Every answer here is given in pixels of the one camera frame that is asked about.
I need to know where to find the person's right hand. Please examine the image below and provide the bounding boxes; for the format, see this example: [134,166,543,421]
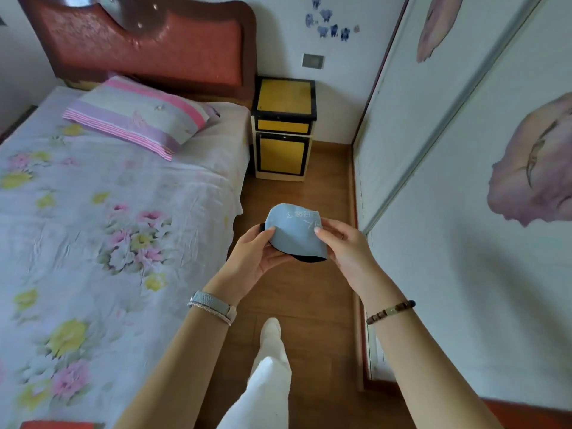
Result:
[314,217,403,309]

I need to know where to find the person's left hand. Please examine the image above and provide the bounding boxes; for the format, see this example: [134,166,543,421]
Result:
[203,225,296,307]

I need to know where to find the blue eye mask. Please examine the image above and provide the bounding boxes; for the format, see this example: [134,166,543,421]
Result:
[259,202,329,264]

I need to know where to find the yellow black nightstand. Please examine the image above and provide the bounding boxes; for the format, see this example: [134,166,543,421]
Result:
[250,75,319,183]

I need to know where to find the person's right forearm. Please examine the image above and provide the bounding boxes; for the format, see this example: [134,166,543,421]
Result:
[359,283,506,429]

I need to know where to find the person's left forearm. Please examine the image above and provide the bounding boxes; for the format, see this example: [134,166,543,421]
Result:
[114,285,238,429]

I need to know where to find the bed with floral sheet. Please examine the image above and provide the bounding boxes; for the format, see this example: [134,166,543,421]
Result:
[0,84,251,429]

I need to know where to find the grey wrist watch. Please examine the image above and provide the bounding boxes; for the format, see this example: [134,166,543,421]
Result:
[189,290,238,322]

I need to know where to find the white shoe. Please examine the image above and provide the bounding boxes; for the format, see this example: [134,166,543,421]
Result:
[259,317,283,350]

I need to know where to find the white sliding wardrobe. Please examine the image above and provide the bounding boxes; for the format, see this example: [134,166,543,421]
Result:
[352,0,572,412]

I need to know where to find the white trousers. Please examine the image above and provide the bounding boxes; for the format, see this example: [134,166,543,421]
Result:
[216,339,294,429]

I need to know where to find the pink striped pillow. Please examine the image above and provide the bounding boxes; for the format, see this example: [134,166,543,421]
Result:
[61,75,212,163]

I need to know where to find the red padded wooden headboard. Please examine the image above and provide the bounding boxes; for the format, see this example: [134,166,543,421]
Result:
[15,0,258,108]

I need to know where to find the red book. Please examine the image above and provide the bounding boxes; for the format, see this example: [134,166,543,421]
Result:
[19,419,97,429]

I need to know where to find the brown bead bracelet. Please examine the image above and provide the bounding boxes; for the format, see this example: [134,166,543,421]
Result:
[366,299,417,327]

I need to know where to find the silver bracelet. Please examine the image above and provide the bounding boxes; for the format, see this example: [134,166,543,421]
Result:
[187,300,234,327]

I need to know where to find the blue wall stickers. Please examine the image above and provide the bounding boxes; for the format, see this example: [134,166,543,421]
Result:
[304,0,362,42]

